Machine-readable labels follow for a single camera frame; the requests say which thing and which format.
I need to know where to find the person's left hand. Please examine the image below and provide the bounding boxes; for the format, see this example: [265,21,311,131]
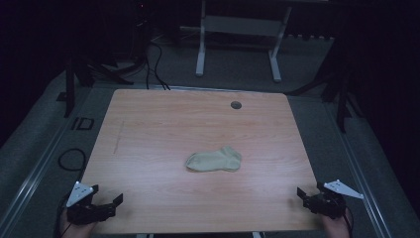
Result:
[59,213,97,238]

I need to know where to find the black hanging cables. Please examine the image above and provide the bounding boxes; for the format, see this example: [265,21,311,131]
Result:
[144,39,171,91]

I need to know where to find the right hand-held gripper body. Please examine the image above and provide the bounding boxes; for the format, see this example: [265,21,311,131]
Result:
[305,178,365,220]

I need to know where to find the white metal table frame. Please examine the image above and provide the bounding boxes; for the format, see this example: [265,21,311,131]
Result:
[179,0,293,83]

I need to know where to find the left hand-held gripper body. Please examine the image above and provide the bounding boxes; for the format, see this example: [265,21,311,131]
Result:
[65,180,117,226]

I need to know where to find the metal floor rail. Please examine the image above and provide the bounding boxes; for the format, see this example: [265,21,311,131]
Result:
[0,127,72,238]
[325,102,394,238]

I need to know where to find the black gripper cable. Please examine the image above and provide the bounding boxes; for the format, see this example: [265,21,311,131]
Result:
[53,197,73,238]
[343,206,355,238]

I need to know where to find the black looped floor cable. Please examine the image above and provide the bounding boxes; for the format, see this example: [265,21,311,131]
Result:
[57,148,88,173]

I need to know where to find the black rectangular floor frame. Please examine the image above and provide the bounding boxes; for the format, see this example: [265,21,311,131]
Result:
[71,116,96,131]

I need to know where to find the pale yellow sock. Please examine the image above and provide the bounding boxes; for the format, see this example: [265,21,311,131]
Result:
[185,146,243,173]

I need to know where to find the person's right hand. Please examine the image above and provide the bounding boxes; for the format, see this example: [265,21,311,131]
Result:
[321,211,352,238]

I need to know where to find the black tripod stand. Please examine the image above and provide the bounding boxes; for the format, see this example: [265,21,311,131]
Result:
[55,56,135,119]
[286,33,365,134]

